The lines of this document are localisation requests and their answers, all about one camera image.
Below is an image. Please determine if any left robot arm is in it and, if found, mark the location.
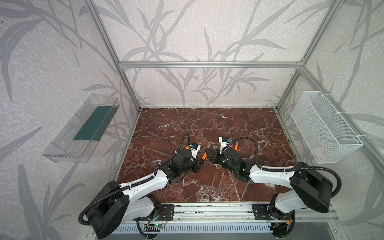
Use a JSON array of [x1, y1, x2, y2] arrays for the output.
[[78, 147, 202, 239]]

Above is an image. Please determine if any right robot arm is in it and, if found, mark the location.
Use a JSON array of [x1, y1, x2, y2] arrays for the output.
[[204, 137, 342, 219]]

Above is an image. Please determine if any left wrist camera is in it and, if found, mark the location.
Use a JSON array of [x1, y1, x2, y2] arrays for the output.
[[186, 143, 201, 160]]

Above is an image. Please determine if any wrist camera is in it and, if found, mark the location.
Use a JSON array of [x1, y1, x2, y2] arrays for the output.
[[219, 137, 233, 154], [186, 143, 201, 160]]

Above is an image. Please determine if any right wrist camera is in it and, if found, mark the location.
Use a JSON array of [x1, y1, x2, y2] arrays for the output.
[[219, 137, 233, 154]]

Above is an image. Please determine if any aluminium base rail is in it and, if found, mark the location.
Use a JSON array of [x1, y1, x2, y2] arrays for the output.
[[86, 201, 337, 224]]

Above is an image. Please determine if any aluminium frame crossbar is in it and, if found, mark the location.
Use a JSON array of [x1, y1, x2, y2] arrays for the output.
[[119, 62, 301, 69]]

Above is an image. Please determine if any white wire mesh basket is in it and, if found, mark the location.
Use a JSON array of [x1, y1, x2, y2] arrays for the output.
[[291, 91, 364, 164]]

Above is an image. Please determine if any clear plastic wall tray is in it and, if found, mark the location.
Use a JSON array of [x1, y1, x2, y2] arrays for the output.
[[43, 94, 120, 163]]

